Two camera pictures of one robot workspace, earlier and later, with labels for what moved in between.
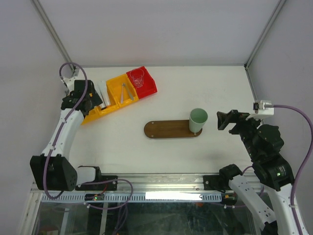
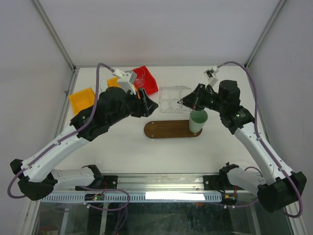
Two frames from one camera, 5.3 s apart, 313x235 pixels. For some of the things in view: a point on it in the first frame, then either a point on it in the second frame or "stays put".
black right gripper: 234,116 → 193,100
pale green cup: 197,118 stays put
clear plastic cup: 137,74 stays put
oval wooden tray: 172,129 stays put
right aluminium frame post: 252,54 stays put
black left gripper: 94,98 → 145,106
